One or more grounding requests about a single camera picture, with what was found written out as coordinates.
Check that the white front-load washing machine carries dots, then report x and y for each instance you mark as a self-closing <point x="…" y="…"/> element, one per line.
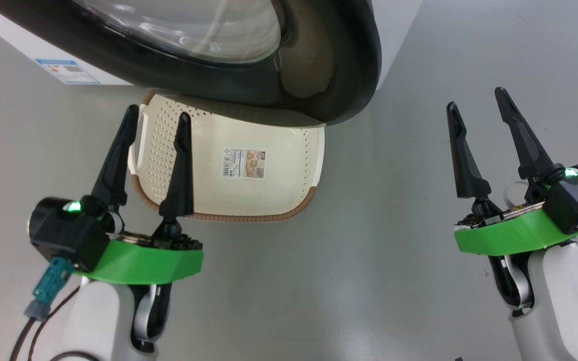
<point x="18" y="37"/>

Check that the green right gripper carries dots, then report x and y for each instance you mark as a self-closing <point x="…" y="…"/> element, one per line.
<point x="510" y="233"/>

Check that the black round glass door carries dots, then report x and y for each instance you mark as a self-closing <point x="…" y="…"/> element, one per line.
<point x="219" y="87"/>

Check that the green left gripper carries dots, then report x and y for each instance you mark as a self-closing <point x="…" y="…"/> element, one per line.
<point x="143" y="263"/>

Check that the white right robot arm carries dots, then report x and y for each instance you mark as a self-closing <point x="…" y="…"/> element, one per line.
<point x="565" y="301"/>

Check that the cream basket with brown rim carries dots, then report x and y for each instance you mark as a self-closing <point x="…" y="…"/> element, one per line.
<point x="279" y="170"/>

